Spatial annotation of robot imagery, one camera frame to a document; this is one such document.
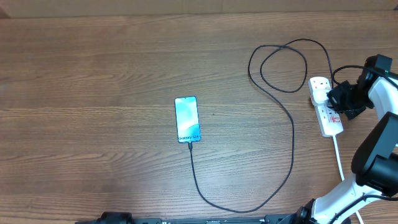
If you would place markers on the white power strip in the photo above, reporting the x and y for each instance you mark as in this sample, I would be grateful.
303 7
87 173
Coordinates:
329 120

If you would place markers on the blue Galaxy smartphone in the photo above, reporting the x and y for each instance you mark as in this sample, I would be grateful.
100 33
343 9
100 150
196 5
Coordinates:
187 119

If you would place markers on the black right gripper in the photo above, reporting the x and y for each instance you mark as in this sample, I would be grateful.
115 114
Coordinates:
334 102

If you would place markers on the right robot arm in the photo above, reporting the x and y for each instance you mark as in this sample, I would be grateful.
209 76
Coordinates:
374 165

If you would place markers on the white charger plug adapter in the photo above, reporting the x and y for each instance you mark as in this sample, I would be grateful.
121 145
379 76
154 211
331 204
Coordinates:
319 97

